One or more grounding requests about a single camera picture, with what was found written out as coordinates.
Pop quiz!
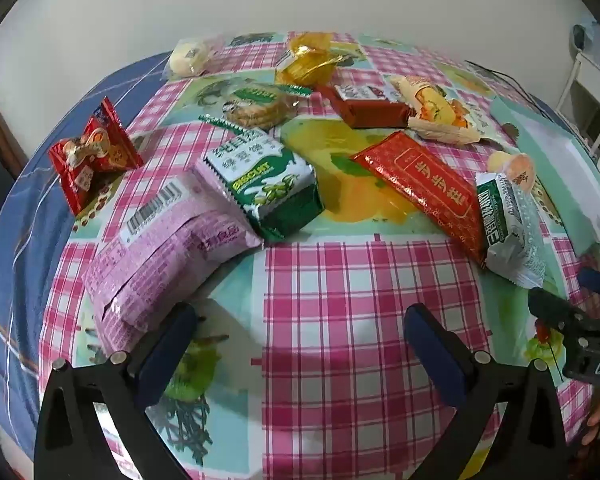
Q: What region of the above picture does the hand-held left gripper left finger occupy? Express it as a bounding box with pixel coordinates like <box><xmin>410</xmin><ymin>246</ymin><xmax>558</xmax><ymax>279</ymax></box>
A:
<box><xmin>34</xmin><ymin>302</ymin><xmax>216</xmax><ymax>480</ymax></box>

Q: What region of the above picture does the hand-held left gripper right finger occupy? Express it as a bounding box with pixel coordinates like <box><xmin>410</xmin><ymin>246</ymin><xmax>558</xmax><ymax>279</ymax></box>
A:
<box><xmin>402</xmin><ymin>302</ymin><xmax>571</xmax><ymax>480</ymax></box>

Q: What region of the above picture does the pink snack packet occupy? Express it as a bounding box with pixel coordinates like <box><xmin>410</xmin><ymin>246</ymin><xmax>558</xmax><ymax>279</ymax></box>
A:
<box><xmin>82</xmin><ymin>170</ymin><xmax>265</xmax><ymax>356</ymax></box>

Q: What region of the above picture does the small green white packet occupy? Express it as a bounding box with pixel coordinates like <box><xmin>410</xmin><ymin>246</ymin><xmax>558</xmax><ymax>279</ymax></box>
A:
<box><xmin>475</xmin><ymin>170</ymin><xmax>548</xmax><ymax>289</ymax></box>

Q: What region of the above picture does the teal cardboard box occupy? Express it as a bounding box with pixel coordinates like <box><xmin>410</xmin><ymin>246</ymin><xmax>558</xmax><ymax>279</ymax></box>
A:
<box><xmin>490</xmin><ymin>95</ymin><xmax>600</xmax><ymax>258</ymax></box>

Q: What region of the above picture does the red gold packet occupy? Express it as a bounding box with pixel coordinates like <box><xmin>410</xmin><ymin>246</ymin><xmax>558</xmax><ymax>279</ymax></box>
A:
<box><xmin>351</xmin><ymin>131</ymin><xmax>488</xmax><ymax>267</ymax></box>

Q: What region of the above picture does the large green white biscuit packet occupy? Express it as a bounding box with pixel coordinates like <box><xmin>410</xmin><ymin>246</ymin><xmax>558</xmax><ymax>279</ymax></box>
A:
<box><xmin>192</xmin><ymin>127</ymin><xmax>326</xmax><ymax>243</ymax></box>

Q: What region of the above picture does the red crinkled snack packet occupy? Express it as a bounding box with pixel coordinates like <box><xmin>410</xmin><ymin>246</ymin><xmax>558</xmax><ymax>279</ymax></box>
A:
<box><xmin>47</xmin><ymin>96</ymin><xmax>146</xmax><ymax>217</ymax></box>

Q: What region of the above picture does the orange bread packet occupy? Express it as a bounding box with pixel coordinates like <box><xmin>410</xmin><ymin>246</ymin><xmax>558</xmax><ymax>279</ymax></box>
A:
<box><xmin>390</xmin><ymin>75</ymin><xmax>481</xmax><ymax>146</ymax></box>

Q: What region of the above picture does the dark red snack box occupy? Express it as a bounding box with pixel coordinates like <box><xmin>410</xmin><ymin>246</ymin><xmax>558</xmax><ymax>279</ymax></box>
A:
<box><xmin>317</xmin><ymin>82</ymin><xmax>413</xmax><ymax>130</ymax></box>

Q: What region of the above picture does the green clear cookie packet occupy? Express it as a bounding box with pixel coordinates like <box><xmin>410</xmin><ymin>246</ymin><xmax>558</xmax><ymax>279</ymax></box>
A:
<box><xmin>198</xmin><ymin>82</ymin><xmax>313</xmax><ymax>133</ymax></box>

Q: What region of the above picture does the white bun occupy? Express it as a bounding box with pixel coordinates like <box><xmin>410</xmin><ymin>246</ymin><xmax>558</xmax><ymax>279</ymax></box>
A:
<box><xmin>169</xmin><ymin>36</ymin><xmax>226</xmax><ymax>80</ymax></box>

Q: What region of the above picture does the yellow snack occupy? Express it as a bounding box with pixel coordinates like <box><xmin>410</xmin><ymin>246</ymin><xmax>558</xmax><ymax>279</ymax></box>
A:
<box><xmin>275</xmin><ymin>32</ymin><xmax>353</xmax><ymax>88</ymax></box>

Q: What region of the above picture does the person's right hand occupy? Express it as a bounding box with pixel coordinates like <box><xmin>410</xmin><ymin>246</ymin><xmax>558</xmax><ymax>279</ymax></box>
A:
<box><xmin>582</xmin><ymin>392</ymin><xmax>600</xmax><ymax>448</ymax></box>

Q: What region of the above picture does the pink checked tablecloth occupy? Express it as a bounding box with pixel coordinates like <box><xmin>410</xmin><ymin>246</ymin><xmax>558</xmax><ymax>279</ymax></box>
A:
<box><xmin>37</xmin><ymin>30</ymin><xmax>600</xmax><ymax>480</ymax></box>

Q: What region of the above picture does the white fruit print packet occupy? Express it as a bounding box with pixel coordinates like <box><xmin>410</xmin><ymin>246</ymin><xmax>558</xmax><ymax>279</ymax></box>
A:
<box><xmin>455</xmin><ymin>97</ymin><xmax>506</xmax><ymax>143</ymax></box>

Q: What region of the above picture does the white furniture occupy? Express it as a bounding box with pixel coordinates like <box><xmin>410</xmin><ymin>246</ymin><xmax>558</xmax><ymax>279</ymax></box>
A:
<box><xmin>555</xmin><ymin>25</ymin><xmax>600</xmax><ymax>171</ymax></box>

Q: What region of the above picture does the black cable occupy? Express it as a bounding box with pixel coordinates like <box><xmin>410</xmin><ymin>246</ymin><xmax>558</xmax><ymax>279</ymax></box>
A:
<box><xmin>465</xmin><ymin>60</ymin><xmax>546</xmax><ymax>111</ymax></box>

